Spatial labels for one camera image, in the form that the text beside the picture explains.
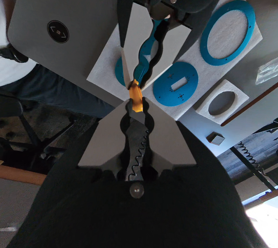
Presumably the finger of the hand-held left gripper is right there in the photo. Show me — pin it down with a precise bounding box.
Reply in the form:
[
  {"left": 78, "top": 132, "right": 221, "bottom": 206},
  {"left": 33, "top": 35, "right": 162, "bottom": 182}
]
[
  {"left": 120, "top": 2, "right": 155, "bottom": 89},
  {"left": 139, "top": 20, "right": 192, "bottom": 91}
]

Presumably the small blue round disc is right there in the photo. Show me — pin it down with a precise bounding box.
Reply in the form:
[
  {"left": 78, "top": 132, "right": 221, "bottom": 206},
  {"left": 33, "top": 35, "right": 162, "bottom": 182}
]
[{"left": 139, "top": 19, "right": 169, "bottom": 62}]

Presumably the white foam sheet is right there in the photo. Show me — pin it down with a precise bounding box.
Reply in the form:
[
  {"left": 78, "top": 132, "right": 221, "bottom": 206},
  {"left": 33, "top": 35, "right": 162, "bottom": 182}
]
[{"left": 86, "top": 0, "right": 263, "bottom": 121}]

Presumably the small dark box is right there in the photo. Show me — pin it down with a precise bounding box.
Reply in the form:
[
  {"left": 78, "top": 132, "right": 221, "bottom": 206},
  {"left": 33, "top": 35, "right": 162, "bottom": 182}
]
[{"left": 206, "top": 131, "right": 225, "bottom": 145}]

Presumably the blue round plate with bracket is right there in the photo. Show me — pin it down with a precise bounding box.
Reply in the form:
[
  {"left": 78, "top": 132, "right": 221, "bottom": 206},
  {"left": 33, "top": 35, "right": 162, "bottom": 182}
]
[{"left": 115, "top": 56, "right": 151, "bottom": 88}]

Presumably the crumpled clear plastic bag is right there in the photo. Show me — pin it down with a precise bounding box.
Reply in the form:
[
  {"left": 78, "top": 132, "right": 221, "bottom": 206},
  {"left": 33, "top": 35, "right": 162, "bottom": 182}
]
[{"left": 255, "top": 57, "right": 278, "bottom": 85}]

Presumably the brown wooden strip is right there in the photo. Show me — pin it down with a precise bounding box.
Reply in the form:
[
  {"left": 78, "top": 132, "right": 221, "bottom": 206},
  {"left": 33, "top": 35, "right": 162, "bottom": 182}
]
[{"left": 220, "top": 83, "right": 278, "bottom": 127}]

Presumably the black round desk control button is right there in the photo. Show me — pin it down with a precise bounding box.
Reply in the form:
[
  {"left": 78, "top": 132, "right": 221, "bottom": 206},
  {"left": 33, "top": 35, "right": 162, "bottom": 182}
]
[{"left": 47, "top": 20, "right": 70, "bottom": 43}]

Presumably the black lanyard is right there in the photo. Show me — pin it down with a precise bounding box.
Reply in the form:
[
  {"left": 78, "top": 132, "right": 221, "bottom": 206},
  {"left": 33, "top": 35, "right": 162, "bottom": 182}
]
[{"left": 0, "top": 44, "right": 29, "bottom": 63}]

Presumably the white foam block round hole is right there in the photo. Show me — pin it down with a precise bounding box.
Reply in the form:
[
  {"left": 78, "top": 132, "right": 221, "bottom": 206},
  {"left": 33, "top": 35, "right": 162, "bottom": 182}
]
[{"left": 195, "top": 79, "right": 250, "bottom": 125}]

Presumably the black office chair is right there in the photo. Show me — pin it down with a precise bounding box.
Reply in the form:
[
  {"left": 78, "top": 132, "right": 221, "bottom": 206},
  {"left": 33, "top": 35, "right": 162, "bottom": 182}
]
[{"left": 0, "top": 92, "right": 75, "bottom": 166}]

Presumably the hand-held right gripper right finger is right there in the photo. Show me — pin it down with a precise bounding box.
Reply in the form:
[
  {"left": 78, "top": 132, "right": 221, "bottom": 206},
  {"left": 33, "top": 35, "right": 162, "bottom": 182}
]
[{"left": 142, "top": 98, "right": 197, "bottom": 175}]

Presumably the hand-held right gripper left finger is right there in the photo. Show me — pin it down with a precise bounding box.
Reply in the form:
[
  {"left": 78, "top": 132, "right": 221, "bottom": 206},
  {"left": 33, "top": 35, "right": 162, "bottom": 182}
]
[{"left": 77, "top": 99, "right": 133, "bottom": 175}]

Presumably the black coiled cable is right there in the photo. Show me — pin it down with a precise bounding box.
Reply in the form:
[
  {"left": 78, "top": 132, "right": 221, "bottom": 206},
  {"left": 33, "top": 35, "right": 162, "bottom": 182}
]
[
  {"left": 238, "top": 142, "right": 270, "bottom": 177},
  {"left": 128, "top": 130, "right": 151, "bottom": 182}
]

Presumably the orange-handled screwdriver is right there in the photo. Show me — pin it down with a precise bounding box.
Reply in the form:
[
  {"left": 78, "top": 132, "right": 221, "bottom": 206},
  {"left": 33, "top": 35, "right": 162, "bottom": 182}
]
[{"left": 129, "top": 79, "right": 144, "bottom": 113}]

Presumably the large blue disc rectangular cutout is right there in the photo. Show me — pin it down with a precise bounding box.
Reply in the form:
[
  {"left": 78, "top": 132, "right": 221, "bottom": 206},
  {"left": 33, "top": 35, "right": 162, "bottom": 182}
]
[{"left": 153, "top": 61, "right": 199, "bottom": 107}]

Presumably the blue metal ring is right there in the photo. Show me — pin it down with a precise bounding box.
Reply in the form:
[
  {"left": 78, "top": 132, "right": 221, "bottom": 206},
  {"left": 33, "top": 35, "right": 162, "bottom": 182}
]
[{"left": 200, "top": 0, "right": 256, "bottom": 66}]

